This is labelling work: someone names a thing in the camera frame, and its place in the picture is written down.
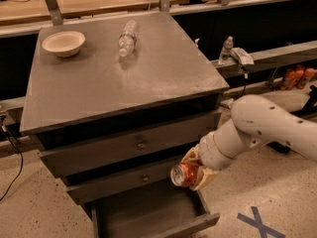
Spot black cable on floor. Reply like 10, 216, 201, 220
0, 126, 25, 202

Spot grey middle drawer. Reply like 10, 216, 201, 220
67, 155, 183, 205

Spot red coke can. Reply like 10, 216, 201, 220
170, 163, 198, 187

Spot white paper packet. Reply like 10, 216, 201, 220
231, 48, 254, 65

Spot small upright water bottle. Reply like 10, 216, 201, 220
218, 36, 234, 64

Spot orange bottles on floor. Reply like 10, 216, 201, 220
279, 64, 316, 90

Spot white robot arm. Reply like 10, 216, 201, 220
170, 95, 317, 190

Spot clear plastic water bottle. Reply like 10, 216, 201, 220
118, 20, 140, 58

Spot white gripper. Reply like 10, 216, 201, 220
181, 131, 235, 191

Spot white paper bowl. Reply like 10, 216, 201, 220
42, 31, 85, 58

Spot grey top drawer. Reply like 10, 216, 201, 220
41, 110, 220, 177

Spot grey drawer cabinet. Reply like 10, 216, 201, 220
19, 11, 231, 238

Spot open grey bottom drawer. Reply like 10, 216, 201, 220
91, 179, 220, 238

